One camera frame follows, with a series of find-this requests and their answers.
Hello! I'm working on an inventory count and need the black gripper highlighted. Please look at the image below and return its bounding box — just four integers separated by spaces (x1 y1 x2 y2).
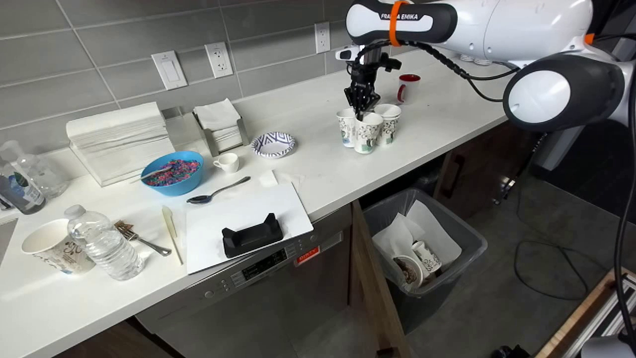
344 47 402 122

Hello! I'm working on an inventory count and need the large paper cup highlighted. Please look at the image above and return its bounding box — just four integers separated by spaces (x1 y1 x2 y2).
22 220 96 275

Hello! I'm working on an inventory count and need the metal spoon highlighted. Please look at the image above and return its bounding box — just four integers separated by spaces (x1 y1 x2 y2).
187 178 251 206

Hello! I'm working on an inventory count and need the metal fork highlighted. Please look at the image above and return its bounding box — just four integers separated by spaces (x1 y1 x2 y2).
115 222 171 257

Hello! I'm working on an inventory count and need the white mug red interior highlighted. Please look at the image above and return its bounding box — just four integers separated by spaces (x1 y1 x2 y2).
398 74 422 104

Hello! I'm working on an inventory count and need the white cutting board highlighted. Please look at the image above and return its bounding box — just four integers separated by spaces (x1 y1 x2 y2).
183 182 314 275

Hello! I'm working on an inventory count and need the wooden knife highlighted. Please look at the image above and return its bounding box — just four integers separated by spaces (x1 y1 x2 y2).
161 208 185 265

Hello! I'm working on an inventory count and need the open cabinet door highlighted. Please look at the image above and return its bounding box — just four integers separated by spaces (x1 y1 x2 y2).
350 202 412 358

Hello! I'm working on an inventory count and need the wall outlet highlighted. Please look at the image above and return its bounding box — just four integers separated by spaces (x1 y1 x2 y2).
205 43 233 78

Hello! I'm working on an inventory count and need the blue bowl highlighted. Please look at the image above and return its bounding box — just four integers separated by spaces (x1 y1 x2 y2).
141 152 205 198

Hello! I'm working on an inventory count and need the small white cup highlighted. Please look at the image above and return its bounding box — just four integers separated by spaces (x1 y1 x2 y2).
213 154 241 174

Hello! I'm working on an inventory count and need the patterned paper bowl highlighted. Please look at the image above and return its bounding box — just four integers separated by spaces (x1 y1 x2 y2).
253 132 296 160

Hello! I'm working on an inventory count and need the dishwasher front panel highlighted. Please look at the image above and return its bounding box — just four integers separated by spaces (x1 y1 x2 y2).
137 208 352 358

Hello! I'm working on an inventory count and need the glass soap container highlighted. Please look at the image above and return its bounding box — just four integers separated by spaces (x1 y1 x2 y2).
0 142 46 216

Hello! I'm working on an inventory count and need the grey trash bin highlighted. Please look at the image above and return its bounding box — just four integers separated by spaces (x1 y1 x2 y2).
364 190 487 333

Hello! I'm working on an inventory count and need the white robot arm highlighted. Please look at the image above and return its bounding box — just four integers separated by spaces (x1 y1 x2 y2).
346 0 634 132

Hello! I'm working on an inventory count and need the clear water bottle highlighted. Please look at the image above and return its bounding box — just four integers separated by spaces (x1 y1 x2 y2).
64 206 143 281

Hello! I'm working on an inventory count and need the patterned paper cup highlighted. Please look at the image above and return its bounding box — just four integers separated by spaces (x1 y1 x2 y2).
336 108 358 148
354 114 384 154
376 104 402 146

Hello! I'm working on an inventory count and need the napkin holder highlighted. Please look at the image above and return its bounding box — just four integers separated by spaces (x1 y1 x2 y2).
193 100 243 156

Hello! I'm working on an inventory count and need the black holder object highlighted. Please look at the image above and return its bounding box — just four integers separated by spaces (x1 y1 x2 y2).
223 214 282 257

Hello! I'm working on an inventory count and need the wall light switch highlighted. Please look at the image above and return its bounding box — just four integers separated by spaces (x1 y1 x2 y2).
151 53 187 90

